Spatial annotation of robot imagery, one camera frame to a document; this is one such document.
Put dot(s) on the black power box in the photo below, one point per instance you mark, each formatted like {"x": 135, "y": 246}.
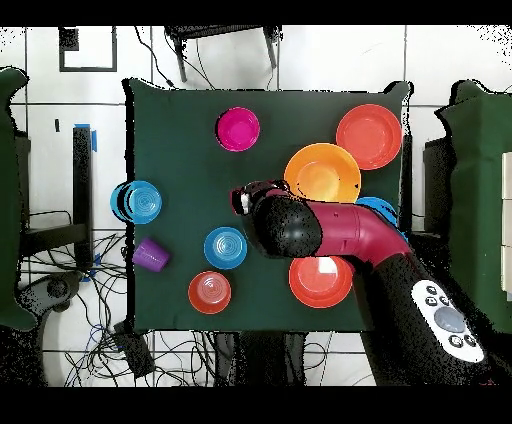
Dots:
{"x": 134, "y": 352}

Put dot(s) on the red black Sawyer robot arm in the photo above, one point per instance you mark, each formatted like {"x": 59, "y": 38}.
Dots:
{"x": 360, "y": 232}

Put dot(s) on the small orange bowl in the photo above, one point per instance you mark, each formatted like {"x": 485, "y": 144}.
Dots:
{"x": 209, "y": 292}

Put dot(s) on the dark green table cloth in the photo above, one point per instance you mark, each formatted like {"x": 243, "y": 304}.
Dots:
{"x": 192, "y": 168}

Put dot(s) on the large blue bowl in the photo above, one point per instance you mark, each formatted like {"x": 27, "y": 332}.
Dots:
{"x": 380, "y": 206}

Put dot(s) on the small blue bowl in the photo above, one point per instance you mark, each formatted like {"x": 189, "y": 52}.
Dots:
{"x": 225, "y": 248}
{"x": 144, "y": 202}

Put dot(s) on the small pink bowl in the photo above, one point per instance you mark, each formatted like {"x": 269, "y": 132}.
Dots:
{"x": 238, "y": 129}

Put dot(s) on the green cloth covered side table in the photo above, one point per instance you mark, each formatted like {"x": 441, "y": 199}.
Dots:
{"x": 8, "y": 180}
{"x": 480, "y": 200}

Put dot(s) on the large orange bowl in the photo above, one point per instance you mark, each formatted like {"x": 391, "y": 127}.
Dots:
{"x": 320, "y": 284}
{"x": 372, "y": 132}

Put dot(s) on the blue tape strip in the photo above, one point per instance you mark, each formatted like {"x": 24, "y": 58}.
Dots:
{"x": 94, "y": 142}

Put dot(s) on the large yellow-orange bowl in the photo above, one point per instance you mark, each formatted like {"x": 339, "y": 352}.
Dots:
{"x": 324, "y": 172}

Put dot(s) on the black office chair base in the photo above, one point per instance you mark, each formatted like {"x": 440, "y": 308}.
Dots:
{"x": 58, "y": 288}

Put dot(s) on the black square frame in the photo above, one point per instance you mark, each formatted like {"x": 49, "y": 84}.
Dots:
{"x": 68, "y": 40}

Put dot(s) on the purple cup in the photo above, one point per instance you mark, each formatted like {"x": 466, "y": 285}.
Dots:
{"x": 150, "y": 256}

